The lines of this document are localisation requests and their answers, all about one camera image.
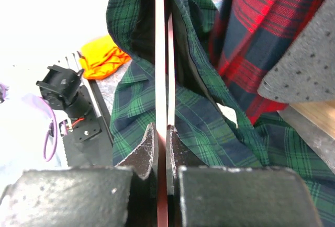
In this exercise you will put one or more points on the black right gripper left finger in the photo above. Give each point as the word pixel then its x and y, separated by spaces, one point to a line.
pixel 143 160

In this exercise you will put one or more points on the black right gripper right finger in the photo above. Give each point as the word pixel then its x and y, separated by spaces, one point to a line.
pixel 177 154

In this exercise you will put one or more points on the green plaid garment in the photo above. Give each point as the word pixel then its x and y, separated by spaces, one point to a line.
pixel 208 119

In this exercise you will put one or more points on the thick pink plastic hanger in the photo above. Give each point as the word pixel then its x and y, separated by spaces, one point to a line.
pixel 164 100

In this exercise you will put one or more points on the black dotted garment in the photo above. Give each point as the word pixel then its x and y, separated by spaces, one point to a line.
pixel 305 72

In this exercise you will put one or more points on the red navy plaid skirt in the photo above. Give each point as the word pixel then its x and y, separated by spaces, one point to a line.
pixel 248 38

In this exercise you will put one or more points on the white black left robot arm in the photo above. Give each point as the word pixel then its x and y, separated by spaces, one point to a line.
pixel 61 88

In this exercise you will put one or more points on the orange garment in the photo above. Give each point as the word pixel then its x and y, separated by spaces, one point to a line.
pixel 101 58

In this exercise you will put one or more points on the wooden clothes rack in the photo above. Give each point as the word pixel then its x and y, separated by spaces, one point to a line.
pixel 322 114

